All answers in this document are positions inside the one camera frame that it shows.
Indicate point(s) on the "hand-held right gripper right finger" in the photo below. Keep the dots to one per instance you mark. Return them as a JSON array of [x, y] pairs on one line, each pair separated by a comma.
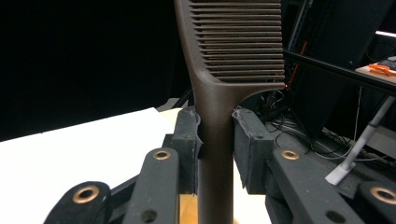
[[252, 149]]

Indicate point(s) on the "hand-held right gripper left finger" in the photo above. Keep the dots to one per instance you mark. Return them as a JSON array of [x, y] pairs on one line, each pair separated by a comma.
[[183, 149]]

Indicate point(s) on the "dark brown comb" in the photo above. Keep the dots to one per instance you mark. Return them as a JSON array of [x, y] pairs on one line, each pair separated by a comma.
[[214, 124]]

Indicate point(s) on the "wooden table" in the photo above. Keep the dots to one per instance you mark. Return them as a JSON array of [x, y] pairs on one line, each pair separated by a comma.
[[169, 115]]

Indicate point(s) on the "white table sheet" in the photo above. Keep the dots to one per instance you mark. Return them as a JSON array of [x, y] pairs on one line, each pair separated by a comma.
[[62, 161]]

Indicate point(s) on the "orange object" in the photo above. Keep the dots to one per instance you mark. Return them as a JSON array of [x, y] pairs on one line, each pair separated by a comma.
[[383, 69]]

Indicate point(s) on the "black horizontal frame bar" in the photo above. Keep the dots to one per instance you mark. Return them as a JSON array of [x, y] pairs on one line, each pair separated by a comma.
[[327, 68]]

